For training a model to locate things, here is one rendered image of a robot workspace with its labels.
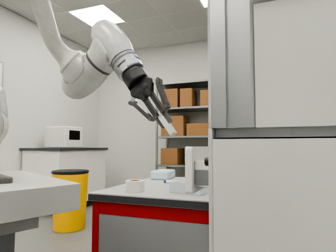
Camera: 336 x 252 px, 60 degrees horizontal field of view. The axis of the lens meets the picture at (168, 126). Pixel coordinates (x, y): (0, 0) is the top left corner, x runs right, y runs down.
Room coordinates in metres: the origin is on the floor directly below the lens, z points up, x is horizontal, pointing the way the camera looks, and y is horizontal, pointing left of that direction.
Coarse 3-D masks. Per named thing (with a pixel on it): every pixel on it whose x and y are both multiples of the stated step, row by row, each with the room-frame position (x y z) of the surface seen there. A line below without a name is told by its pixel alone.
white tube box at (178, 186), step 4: (176, 180) 1.12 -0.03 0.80; (180, 180) 1.14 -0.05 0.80; (184, 180) 1.13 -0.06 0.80; (172, 184) 1.07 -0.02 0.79; (176, 184) 1.06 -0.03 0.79; (180, 184) 1.05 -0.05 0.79; (184, 184) 1.04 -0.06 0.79; (172, 188) 1.07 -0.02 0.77; (176, 188) 1.06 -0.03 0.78; (180, 188) 1.05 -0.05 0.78; (184, 188) 1.04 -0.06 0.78; (204, 188) 1.04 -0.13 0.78; (172, 192) 1.07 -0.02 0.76; (176, 192) 1.06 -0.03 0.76; (180, 192) 1.05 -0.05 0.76; (184, 192) 1.04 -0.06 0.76; (196, 192) 1.02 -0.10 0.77; (200, 192) 1.01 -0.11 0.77; (204, 192) 1.04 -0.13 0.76
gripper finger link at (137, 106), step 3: (129, 102) 0.89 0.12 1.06; (132, 102) 0.89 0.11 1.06; (132, 105) 0.89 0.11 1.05; (135, 105) 0.88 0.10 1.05; (138, 105) 0.88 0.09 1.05; (138, 108) 0.88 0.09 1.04; (141, 108) 0.87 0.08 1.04; (141, 111) 0.87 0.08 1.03; (144, 111) 0.87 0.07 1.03; (144, 114) 0.87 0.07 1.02; (147, 114) 0.87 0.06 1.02; (150, 114) 0.89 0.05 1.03; (147, 117) 0.87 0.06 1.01; (150, 117) 0.86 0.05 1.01; (150, 120) 0.86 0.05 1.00
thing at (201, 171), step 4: (196, 160) 0.70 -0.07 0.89; (196, 164) 0.69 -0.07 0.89; (200, 164) 0.69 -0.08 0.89; (196, 168) 0.69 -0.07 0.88; (200, 168) 0.69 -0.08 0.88; (204, 168) 0.69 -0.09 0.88; (196, 172) 0.69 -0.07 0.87; (200, 172) 0.69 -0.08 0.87; (204, 172) 0.68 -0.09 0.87; (196, 176) 0.69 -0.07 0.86; (200, 176) 0.69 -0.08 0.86; (204, 176) 0.68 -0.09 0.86; (196, 180) 0.69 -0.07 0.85; (200, 180) 0.69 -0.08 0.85; (204, 180) 0.68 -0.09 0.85; (196, 184) 0.69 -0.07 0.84; (200, 184) 0.69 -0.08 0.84; (204, 184) 0.68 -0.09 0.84
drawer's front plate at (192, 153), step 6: (186, 150) 0.68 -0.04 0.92; (192, 150) 0.68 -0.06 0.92; (198, 150) 0.73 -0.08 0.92; (204, 150) 0.79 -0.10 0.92; (186, 156) 0.68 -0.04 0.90; (192, 156) 0.68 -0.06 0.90; (198, 156) 0.73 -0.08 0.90; (204, 156) 0.79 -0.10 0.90; (186, 162) 0.68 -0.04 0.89; (192, 162) 0.68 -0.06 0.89; (186, 168) 0.68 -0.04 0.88; (192, 168) 0.68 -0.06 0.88; (186, 174) 0.68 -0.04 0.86; (192, 174) 0.68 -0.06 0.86; (186, 180) 0.68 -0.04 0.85; (192, 180) 0.68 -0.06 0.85; (186, 186) 0.68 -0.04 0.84; (192, 186) 0.68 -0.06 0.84; (186, 192) 0.69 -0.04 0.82; (192, 192) 0.68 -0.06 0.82
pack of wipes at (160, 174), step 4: (152, 172) 1.47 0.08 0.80; (156, 172) 1.46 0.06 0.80; (160, 172) 1.46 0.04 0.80; (164, 172) 1.45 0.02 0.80; (168, 172) 1.46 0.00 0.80; (172, 172) 1.53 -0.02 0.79; (152, 176) 1.47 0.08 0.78; (156, 176) 1.46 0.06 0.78; (160, 176) 1.46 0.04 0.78; (164, 176) 1.45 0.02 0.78; (168, 176) 1.46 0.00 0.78; (172, 176) 1.53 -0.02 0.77
